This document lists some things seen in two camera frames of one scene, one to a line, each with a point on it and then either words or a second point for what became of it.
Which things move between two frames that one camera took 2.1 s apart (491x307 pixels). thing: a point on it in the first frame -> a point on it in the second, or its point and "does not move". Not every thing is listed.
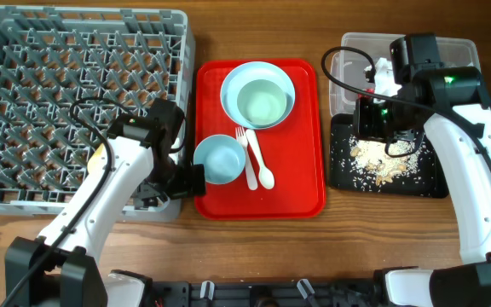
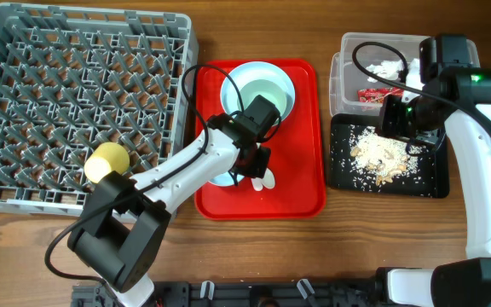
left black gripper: [187, 187] -> [259, 169]
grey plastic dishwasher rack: [47, 83] does not move
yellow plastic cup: [98, 163] does not move
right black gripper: [363, 128] -> [388, 125]
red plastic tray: [293, 148] does not move
